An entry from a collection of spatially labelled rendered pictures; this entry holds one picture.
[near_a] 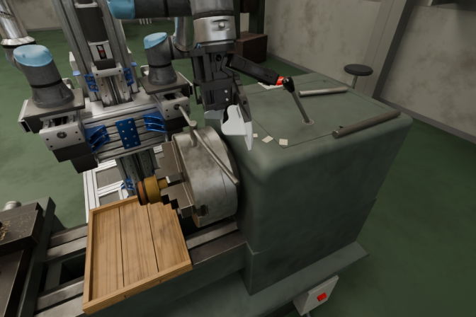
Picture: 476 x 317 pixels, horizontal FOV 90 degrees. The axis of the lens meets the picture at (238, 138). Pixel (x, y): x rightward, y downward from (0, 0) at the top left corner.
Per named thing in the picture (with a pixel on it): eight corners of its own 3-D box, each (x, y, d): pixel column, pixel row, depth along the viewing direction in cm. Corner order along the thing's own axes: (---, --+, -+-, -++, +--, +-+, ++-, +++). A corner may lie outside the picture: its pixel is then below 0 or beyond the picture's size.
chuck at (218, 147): (205, 164, 103) (203, 107, 81) (234, 230, 84) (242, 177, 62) (197, 166, 102) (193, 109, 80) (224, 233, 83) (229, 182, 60)
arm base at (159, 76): (145, 78, 131) (141, 60, 125) (172, 73, 137) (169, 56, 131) (152, 87, 120) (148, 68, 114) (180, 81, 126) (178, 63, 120)
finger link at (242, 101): (239, 129, 47) (225, 90, 49) (246, 127, 48) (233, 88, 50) (246, 120, 43) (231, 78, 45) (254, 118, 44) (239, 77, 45)
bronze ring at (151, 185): (162, 165, 77) (132, 174, 74) (168, 185, 70) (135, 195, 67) (167, 185, 83) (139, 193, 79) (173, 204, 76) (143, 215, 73)
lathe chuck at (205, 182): (197, 166, 102) (193, 109, 80) (224, 233, 83) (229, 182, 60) (176, 173, 99) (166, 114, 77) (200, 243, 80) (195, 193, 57)
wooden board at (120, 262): (169, 191, 102) (168, 185, 100) (193, 269, 76) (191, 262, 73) (92, 216, 92) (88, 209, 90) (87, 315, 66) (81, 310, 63)
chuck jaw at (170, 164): (189, 168, 81) (180, 134, 81) (191, 169, 77) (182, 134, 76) (156, 177, 78) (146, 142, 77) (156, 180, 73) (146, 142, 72)
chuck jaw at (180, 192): (194, 177, 76) (205, 202, 66) (196, 189, 78) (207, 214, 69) (159, 188, 72) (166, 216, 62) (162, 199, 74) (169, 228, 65)
